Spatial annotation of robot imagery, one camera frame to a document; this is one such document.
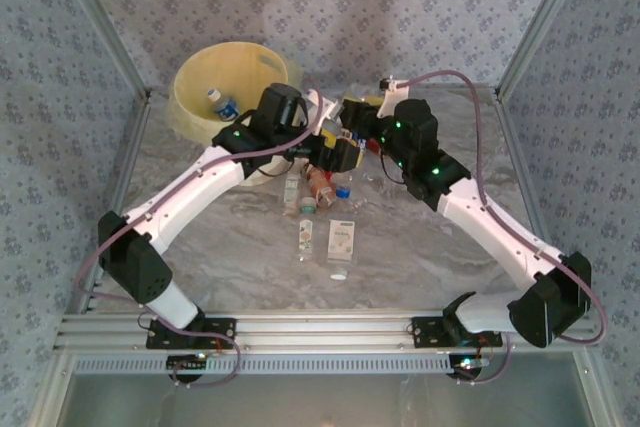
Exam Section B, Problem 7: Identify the blue label water bottle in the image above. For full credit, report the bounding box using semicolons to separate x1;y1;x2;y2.
339;127;369;147

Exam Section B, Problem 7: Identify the brown tea bottle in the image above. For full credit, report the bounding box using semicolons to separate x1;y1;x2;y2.
304;164;337;209

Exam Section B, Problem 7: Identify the red label clear bottle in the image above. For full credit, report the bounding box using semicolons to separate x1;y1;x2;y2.
348;174;375;214

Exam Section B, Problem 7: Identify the small blue label bottle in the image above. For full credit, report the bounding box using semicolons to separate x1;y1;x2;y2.
206;88;242;122

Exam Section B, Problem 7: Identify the square white label bottle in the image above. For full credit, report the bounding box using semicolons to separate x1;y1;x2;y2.
324;217;359;282

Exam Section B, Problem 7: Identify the white label bottle green cap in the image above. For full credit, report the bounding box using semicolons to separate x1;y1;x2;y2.
296;198;320;263

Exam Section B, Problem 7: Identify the yellow plastic bucket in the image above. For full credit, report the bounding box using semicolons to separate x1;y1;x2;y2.
166;40;306;143

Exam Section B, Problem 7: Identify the black controller board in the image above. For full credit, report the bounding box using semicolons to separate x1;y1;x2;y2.
166;353;210;383
448;354;494;382

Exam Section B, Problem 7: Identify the grey metal panel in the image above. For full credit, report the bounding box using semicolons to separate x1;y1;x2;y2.
59;374;596;427

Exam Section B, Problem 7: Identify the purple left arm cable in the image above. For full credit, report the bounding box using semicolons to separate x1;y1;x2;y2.
72;91;326;328

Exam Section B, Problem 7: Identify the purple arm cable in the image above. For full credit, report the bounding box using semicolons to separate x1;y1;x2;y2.
407;69;610;347
72;91;326;328

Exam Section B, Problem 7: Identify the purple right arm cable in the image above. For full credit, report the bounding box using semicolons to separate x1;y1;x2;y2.
407;69;610;347

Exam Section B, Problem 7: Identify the aluminium frame post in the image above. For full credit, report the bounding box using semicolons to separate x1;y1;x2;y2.
493;0;597;103
49;0;154;106

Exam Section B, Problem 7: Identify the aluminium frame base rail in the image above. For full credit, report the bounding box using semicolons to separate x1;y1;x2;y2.
53;311;599;351

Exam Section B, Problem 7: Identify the grey slotted cable duct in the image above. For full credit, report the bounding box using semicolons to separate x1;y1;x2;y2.
74;352;464;376

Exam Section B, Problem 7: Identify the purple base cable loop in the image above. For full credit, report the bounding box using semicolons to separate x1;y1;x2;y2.
169;330;245;391
455;325;517;388

